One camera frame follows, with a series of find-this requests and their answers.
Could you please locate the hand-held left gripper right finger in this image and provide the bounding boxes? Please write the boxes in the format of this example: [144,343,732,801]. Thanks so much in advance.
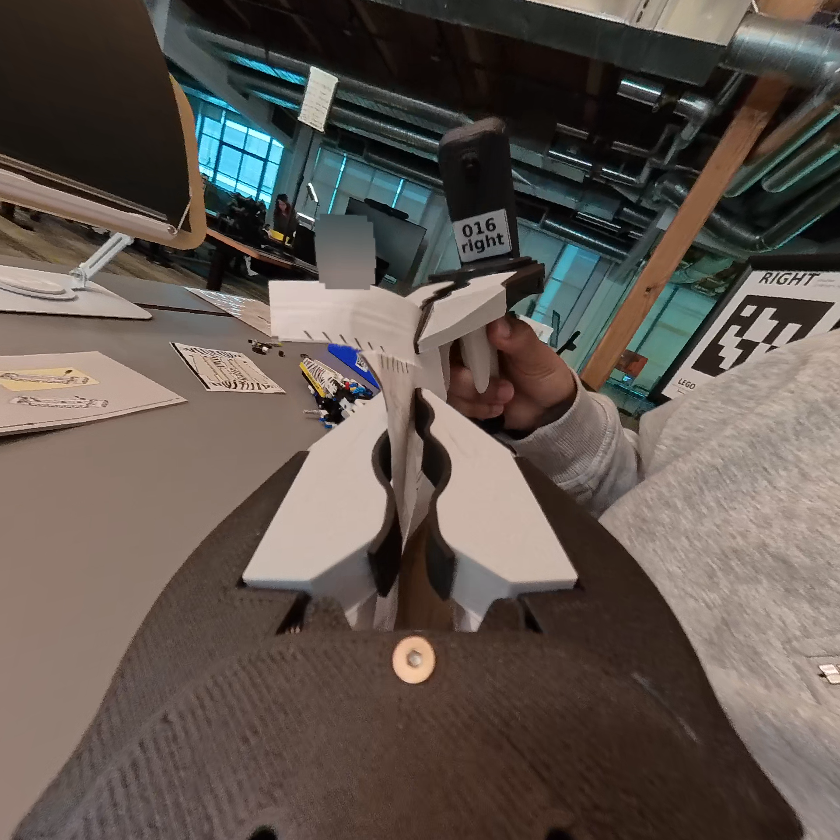
[415,388,580,632]

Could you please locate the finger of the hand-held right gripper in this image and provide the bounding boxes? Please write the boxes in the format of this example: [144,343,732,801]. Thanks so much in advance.
[428,272,511,298]
[412,287,511,360]

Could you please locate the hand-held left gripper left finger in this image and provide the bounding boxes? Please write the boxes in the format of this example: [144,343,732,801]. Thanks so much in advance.
[243,397,403,616]

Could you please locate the white paper parts bag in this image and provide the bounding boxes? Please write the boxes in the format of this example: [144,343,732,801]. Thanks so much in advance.
[269,281,454,631]

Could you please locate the instruction booklet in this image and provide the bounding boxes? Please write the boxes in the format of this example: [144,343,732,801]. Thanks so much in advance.
[0,351,188,437]

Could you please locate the person's right forearm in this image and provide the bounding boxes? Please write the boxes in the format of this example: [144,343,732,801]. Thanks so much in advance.
[512,371,641,519]

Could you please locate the yellow zebra lego model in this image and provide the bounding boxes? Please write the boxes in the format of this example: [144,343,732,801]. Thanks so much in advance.
[298,357,375,427]

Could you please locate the person's right hand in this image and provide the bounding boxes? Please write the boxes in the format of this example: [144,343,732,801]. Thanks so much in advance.
[448,314,580,435]

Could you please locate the black computer monitor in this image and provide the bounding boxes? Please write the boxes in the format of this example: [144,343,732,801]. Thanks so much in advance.
[364,197,427,290]

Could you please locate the blue plastic bin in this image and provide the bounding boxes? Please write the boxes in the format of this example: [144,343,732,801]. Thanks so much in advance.
[326,343,371,378]

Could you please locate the hanging white paper note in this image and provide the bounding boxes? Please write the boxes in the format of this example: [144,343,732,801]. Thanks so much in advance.
[297,66,340,132]

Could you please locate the zebra sticker sheet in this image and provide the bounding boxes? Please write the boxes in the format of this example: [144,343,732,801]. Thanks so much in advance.
[169,341,286,395]

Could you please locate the white printed paper sheet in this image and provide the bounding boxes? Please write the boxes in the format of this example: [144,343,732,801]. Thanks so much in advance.
[185,287,273,336]

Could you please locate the black framed marker sign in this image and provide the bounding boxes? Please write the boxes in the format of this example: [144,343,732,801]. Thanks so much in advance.
[646,259,840,403]

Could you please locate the white tablet stand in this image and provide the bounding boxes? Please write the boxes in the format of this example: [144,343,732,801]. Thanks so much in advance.
[0,154,181,320]

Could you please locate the wood-backed black panel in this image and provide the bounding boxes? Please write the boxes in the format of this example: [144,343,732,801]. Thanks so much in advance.
[0,0,207,253]

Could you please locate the wooden support post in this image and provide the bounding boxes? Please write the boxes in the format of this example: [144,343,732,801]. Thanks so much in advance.
[581,75,791,391]

